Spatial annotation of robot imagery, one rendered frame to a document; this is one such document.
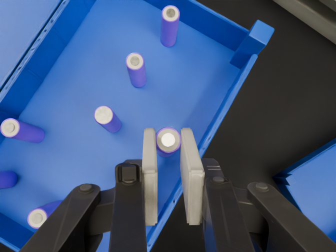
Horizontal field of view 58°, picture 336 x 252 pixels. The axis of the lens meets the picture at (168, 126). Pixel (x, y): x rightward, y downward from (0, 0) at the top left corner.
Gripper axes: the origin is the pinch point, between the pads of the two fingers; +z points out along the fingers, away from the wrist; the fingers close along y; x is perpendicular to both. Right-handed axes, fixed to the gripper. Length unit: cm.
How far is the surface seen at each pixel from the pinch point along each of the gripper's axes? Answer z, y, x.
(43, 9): 40.9, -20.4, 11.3
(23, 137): 12.0, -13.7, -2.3
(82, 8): 20.9, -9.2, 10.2
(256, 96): 59, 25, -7
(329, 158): 52, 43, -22
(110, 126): 12.2, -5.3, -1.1
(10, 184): 12.9, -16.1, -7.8
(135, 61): 13.2, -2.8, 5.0
